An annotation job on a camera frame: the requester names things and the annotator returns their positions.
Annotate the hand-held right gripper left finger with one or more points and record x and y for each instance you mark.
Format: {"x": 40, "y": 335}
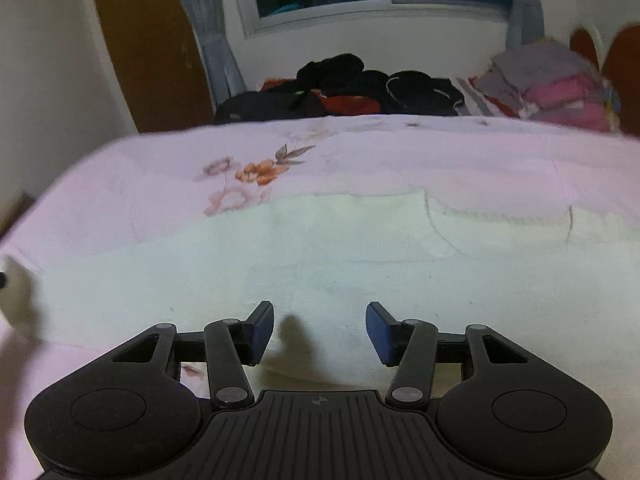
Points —
{"x": 261, "y": 332}

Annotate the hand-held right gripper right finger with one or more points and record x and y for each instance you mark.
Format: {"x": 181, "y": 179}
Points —
{"x": 379, "y": 332}

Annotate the pale green white towel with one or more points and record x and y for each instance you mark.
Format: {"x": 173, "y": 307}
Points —
{"x": 310, "y": 265}

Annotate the pile of dark clothes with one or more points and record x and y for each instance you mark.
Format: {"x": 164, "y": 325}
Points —
{"x": 345, "y": 87}

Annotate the stack of folded clothes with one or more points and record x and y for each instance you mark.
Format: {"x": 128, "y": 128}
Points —
{"x": 550, "y": 85}

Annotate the pink floral blanket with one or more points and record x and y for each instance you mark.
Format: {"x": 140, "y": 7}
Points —
{"x": 165, "y": 195}

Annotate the striped bed sheet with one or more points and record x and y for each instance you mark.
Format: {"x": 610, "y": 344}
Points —
{"x": 472, "y": 95}

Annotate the grey curtain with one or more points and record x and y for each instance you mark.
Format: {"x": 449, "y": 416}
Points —
{"x": 210, "y": 35}
{"x": 525, "y": 5}

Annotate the brown wooden door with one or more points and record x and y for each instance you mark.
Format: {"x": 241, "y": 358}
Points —
{"x": 150, "y": 50}

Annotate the brown scalloped headboard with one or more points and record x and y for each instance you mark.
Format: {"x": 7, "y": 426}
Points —
{"x": 620, "y": 60}

